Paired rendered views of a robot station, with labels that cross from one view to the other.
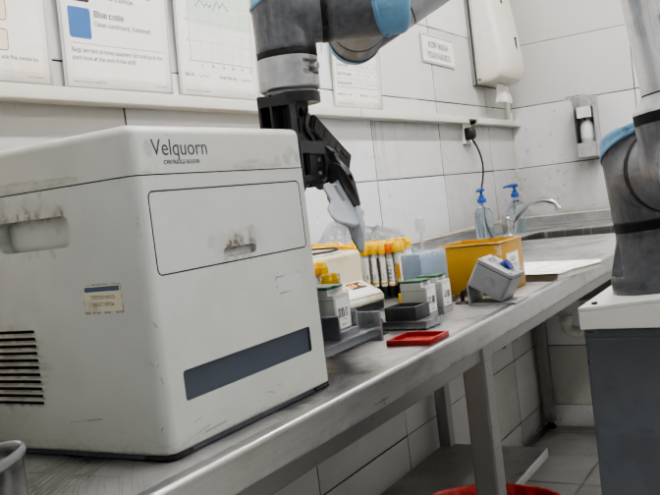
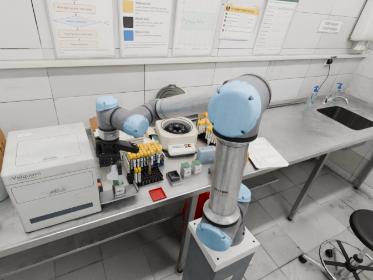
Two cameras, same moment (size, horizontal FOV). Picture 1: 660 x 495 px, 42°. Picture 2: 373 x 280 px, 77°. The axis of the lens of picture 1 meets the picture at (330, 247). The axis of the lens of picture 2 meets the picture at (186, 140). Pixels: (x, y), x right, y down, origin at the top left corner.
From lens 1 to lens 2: 1.02 m
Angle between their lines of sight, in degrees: 40
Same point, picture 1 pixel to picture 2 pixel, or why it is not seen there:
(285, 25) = (100, 122)
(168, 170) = (20, 181)
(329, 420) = (84, 228)
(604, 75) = not seen: outside the picture
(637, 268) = not seen: hidden behind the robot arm
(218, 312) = (45, 206)
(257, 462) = (48, 239)
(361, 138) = (261, 66)
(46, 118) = (111, 67)
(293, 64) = (102, 134)
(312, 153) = (106, 159)
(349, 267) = (188, 139)
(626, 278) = not seen: hidden behind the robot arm
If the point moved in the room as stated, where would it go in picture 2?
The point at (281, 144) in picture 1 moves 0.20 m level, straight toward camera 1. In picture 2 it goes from (82, 163) to (26, 198)
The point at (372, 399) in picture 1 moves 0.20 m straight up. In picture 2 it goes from (110, 220) to (106, 187)
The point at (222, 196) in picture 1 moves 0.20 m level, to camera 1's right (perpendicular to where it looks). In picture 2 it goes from (48, 182) to (87, 210)
